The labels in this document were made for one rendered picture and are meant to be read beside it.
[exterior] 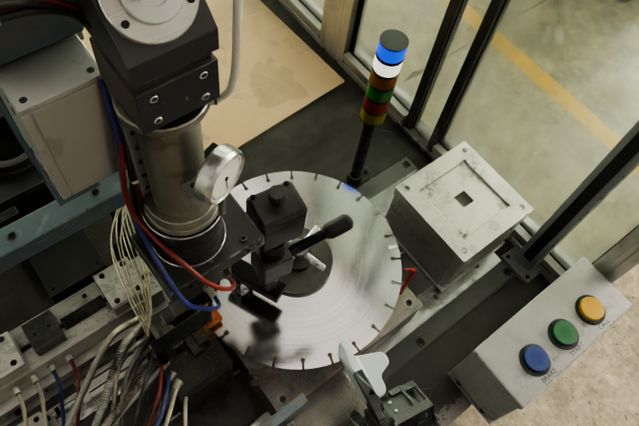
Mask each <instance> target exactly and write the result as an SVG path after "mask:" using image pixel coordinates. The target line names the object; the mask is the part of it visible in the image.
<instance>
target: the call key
mask: <svg viewBox="0 0 639 426"><path fill-rule="evenodd" d="M578 307H579V311H580V313H581V315H582V316H583V317H584V318H585V319H587V320H590V321H598V320H600V319H601V318H602V317H603V316H604V313H605V309H604V306H603V304H602V303H601V301H600V300H598V299H596V298H594V297H585V298H583V299H582V300H581V301H580V302H579V305H578Z"/></svg>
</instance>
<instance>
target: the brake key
mask: <svg viewBox="0 0 639 426"><path fill-rule="evenodd" d="M523 361H524V364H525V365H526V367H527V368H528V369H529V370H531V371H532V372H535V373H541V372H543V371H545V370H546V369H547V368H548V367H549V364H550V358H549V356H548V354H547V352H546V351H545V350H544V349H542V348H541V347H538V346H531V347H529V348H528V349H526V350H525V351H524V353H523Z"/></svg>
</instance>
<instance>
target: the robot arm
mask: <svg viewBox="0 0 639 426"><path fill-rule="evenodd" d="M339 358H340V360H341V362H342V363H343V365H344V367H345V369H346V372H347V374H348V375H349V377H350V379H351V380H352V381H353V384H354V386H355V389H356V391H357V393H358V396H359V398H360V399H361V400H362V401H363V402H364V403H366V406H367V407H368V408H367V409H365V410H364V415H365V416H362V415H361V414H360V413H359V412H357V411H356V410H354V411H352V413H351V415H350V418H351V420H352V421H353V423H354V424H355V426H438V425H437V422H436V414H435V405H434V404H433V403H432V402H431V400H430V399H428V398H427V397H426V396H425V394H424V393H423V392H422V391H421V390H420V389H419V387H418V386H417V385H416V384H415V383H414V381H413V380H411V381H409V382H407V383H405V384H404V385H402V386H400V385H398V386H397V387H396V388H394V389H392V390H390V391H388V395H389V396H387V397H385V398H383V399H380V397H382V396H383V395H384V394H385V391H386V387H385V384H384V382H383V380H382V378H381V375H382V373H383V371H384V370H385V368H386V367H387V366H388V364H389V360H388V358H387V356H386V355H385V354H384V353H381V352H376V353H371V354H366V355H360V356H354V355H353V353H352V352H351V350H350V349H349V347H348V346H347V345H346V344H345V342H344V341H342V342H341V343H340V344H339ZM414 388H416V389H417V390H418V392H419V393H420V394H421V395H422V396H423V397H424V400H423V399H422V397H421V396H420V395H419V394H418V393H417V392H416V390H415V389H414ZM431 413H432V417H431V418H430V419H428V420H427V418H429V417H430V416H431Z"/></svg>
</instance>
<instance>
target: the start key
mask: <svg viewBox="0 0 639 426"><path fill-rule="evenodd" d="M552 337H553V338H554V340H555V341H556V342H557V343H559V344H560V345H562V346H571V345H573V344H574V343H575V342H576V341H577V337H578V334H577V331H576V329H575V327H574V326H573V325H572V324H571V323H570V322H568V321H565V320H560V321H558V322H557V323H556V324H554V325H553V326H552Z"/></svg>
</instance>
